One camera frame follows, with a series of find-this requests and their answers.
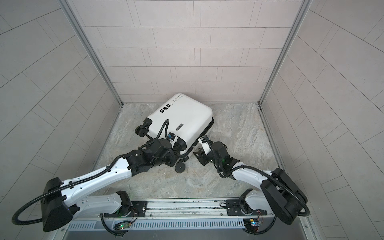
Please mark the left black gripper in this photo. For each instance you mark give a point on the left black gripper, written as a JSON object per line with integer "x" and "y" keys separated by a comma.
{"x": 173, "y": 159}

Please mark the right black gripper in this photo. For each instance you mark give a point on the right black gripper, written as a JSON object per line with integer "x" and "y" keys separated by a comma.
{"x": 203, "y": 156}

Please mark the white suitcase with black lining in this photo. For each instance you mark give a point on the white suitcase with black lining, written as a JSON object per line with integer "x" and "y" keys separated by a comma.
{"x": 182, "y": 120}

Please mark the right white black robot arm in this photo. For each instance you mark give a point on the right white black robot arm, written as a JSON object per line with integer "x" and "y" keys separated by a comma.
{"x": 282, "y": 196}

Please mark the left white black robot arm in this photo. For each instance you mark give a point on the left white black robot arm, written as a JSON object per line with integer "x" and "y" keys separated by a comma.
{"x": 63, "y": 201}

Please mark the right circuit board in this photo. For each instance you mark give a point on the right circuit board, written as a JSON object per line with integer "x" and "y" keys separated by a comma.
{"x": 252, "y": 225}

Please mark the circuit board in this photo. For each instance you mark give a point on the circuit board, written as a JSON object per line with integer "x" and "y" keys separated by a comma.
{"x": 122, "y": 225}
{"x": 252, "y": 225}

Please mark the left circuit board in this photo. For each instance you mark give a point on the left circuit board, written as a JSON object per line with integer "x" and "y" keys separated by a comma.
{"x": 122, "y": 225}

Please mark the left corner metal profile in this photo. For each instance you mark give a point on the left corner metal profile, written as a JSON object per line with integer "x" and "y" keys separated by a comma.
{"x": 68, "y": 12}

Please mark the corner metal profile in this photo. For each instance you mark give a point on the corner metal profile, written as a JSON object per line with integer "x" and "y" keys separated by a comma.
{"x": 290, "y": 39}
{"x": 68, "y": 12}

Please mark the right corner metal profile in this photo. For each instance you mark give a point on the right corner metal profile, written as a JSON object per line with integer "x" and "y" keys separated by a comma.
{"x": 290, "y": 39}

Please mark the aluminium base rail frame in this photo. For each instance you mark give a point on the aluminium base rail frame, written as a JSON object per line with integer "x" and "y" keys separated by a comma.
{"x": 184, "y": 219}

